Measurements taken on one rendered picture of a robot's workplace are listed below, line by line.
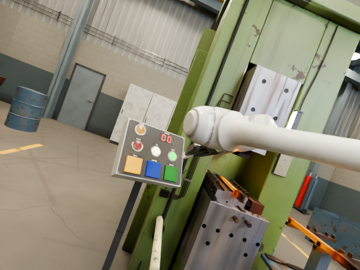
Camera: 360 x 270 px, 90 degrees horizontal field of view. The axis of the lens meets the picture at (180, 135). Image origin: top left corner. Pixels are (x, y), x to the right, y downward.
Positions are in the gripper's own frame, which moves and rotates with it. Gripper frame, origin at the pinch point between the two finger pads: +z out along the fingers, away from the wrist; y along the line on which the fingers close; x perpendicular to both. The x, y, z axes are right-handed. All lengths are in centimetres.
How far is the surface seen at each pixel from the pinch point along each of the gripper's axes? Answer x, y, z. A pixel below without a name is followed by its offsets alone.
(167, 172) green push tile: -7.3, -2.0, 13.3
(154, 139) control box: 8.0, -11.8, 14.3
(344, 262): -37, 60, -32
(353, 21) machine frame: 101, 82, -59
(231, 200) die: -14.7, 45.2, 13.8
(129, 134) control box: 6.6, -24.7, 14.3
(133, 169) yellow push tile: -9.3, -19.8, 13.3
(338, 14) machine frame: 103, 71, -55
